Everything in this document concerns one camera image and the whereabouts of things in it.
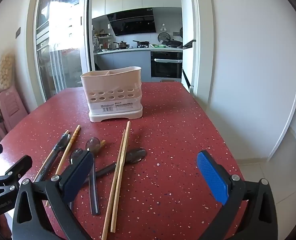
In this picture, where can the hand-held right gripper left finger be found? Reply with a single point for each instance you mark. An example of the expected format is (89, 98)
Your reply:
(79, 170)

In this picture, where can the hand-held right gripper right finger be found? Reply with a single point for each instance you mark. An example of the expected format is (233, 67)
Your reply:
(211, 177)

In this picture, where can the dark translucent plastic spoon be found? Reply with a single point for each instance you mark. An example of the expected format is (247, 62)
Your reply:
(93, 145)
(63, 141)
(76, 155)
(136, 155)

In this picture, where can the orange dotted chopstick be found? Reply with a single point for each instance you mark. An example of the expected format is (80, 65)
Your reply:
(71, 142)

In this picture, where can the plain wooden chopstick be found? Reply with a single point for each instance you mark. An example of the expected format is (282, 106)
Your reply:
(112, 190)
(124, 150)
(102, 143)

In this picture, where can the blue patterned chopstick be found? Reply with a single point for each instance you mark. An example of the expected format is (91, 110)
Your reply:
(67, 132)

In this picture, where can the pink plastic utensil holder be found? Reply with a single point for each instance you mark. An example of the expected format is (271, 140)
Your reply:
(108, 82)

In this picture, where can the stack of pink stools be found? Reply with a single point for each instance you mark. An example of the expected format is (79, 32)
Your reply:
(11, 105)

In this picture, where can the bag of white balls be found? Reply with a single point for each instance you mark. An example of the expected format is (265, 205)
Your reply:
(5, 70)

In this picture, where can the grey lower kitchen cabinets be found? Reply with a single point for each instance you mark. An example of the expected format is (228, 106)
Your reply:
(123, 60)

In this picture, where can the kitchen seasoning rack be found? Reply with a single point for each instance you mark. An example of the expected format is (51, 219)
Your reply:
(101, 42)

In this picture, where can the lidded cooking pot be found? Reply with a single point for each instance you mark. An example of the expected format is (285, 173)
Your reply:
(123, 45)

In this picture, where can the black wok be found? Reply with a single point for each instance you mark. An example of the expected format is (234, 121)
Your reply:
(171, 43)

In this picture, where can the sliding glass door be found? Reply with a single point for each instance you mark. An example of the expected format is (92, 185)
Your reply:
(63, 30)

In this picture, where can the black frying pan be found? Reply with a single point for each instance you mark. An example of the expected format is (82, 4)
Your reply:
(141, 42)

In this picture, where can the small round fan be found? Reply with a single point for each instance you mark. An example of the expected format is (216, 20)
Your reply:
(163, 37)
(181, 32)

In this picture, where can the black range hood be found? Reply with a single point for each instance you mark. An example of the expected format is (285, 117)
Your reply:
(133, 23)

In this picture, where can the dark wall plate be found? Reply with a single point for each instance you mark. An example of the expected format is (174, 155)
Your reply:
(18, 32)

